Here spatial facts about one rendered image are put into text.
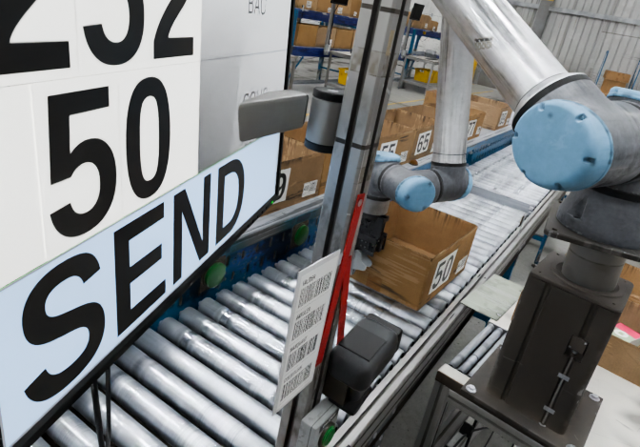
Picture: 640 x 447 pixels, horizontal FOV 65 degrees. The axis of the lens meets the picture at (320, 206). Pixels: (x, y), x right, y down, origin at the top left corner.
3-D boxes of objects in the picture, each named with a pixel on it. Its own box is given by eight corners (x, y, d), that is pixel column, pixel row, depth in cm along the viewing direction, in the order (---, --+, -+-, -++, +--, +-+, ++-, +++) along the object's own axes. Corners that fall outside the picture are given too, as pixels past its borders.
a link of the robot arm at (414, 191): (447, 177, 125) (415, 160, 135) (410, 181, 119) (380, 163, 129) (438, 212, 129) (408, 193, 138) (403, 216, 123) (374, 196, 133)
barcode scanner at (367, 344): (395, 375, 79) (408, 323, 74) (357, 425, 70) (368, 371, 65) (360, 355, 82) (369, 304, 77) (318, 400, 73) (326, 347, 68)
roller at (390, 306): (439, 319, 143) (434, 335, 145) (293, 250, 167) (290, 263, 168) (433, 326, 139) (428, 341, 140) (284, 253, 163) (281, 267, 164)
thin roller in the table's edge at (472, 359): (464, 373, 122) (504, 330, 144) (456, 368, 124) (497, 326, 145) (462, 378, 123) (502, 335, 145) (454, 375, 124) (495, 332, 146)
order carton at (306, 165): (244, 224, 147) (251, 169, 141) (174, 191, 160) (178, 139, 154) (318, 196, 179) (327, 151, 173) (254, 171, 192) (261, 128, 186)
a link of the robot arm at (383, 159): (382, 158, 129) (360, 146, 136) (371, 203, 133) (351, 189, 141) (410, 158, 133) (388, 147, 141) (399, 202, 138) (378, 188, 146)
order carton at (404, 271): (417, 312, 145) (432, 259, 138) (333, 269, 159) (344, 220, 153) (465, 269, 176) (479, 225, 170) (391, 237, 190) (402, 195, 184)
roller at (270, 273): (415, 346, 128) (422, 339, 133) (258, 265, 152) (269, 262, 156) (410, 363, 130) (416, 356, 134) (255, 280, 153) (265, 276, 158)
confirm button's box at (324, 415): (310, 468, 70) (318, 431, 67) (292, 456, 71) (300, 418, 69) (335, 438, 75) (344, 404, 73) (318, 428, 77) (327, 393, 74)
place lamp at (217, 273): (207, 293, 130) (210, 269, 127) (203, 291, 131) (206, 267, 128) (226, 283, 136) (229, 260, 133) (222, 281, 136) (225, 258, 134)
